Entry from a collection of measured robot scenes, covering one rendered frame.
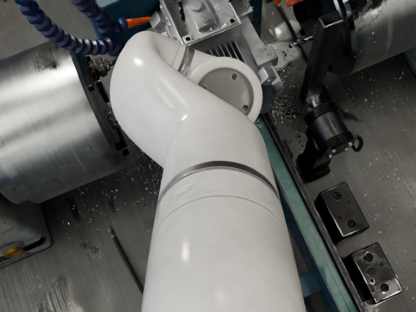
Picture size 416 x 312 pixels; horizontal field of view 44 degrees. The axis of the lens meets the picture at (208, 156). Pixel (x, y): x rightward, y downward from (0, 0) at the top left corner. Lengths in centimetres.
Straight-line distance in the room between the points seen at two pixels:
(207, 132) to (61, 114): 45
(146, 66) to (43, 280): 73
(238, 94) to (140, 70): 11
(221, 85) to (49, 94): 36
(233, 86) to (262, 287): 31
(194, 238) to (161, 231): 4
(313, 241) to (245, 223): 67
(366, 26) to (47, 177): 56
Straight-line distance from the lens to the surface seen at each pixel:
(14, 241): 105
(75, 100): 81
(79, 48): 75
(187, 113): 44
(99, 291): 110
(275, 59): 90
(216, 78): 53
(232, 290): 25
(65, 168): 85
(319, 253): 95
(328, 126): 88
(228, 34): 85
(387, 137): 116
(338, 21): 73
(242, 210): 30
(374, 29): 90
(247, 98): 53
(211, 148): 36
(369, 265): 103
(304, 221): 96
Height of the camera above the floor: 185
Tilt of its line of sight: 72 degrees down
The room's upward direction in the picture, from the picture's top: 12 degrees counter-clockwise
